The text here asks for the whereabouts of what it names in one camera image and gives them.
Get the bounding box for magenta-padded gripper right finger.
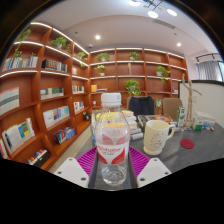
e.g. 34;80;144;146
128;146;173;189

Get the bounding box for grey curtain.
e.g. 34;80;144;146
195;59;223;82

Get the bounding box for wooden wall shelf unit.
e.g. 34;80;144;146
0;21;189;171

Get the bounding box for green and white carton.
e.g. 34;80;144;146
176;106;187;128

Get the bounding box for green and white tissue box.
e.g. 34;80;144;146
192;115;205;131

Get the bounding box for clear plastic water bottle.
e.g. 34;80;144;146
94;92;132;187

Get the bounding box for flat round red coaster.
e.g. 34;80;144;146
179;138;195;150

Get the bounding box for branched ceiling lamp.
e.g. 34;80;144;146
128;0;179;19

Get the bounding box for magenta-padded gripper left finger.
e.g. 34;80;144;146
53;146;101;190

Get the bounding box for stack of books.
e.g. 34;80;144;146
90;109;144;142

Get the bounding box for wooden artist mannequin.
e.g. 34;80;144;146
180;73;203;128

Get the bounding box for black track light rail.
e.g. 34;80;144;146
194;52;219;63

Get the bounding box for cream mug with red print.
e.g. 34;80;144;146
143;119;177;156

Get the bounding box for dark book with colourful cover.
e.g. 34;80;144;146
137;114;176;129

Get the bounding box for stack of white boxes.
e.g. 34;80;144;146
194;110;217;128

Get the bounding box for window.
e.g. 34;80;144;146
218;60;224;82

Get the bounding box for tan chair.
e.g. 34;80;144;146
162;97;184;122

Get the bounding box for dark office chair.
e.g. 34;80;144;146
128;95;155;118

